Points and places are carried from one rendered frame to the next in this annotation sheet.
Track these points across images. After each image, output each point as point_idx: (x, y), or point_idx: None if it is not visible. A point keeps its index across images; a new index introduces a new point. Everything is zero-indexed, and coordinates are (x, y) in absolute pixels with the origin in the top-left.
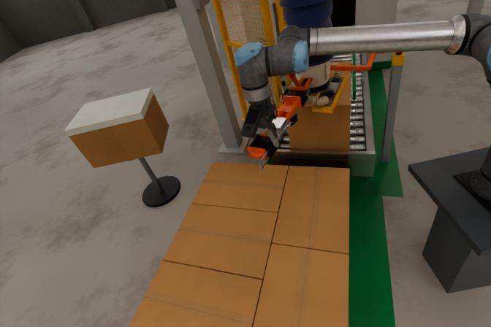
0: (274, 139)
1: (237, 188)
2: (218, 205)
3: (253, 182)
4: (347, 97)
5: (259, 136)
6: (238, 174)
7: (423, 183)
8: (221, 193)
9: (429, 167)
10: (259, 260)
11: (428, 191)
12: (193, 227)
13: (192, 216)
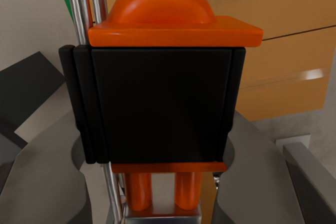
0: (35, 149)
1: (265, 75)
2: (289, 36)
3: (244, 92)
4: None
5: (205, 150)
6: (272, 99)
7: (11, 138)
8: (289, 58)
9: None
10: None
11: (2, 129)
12: None
13: (330, 1)
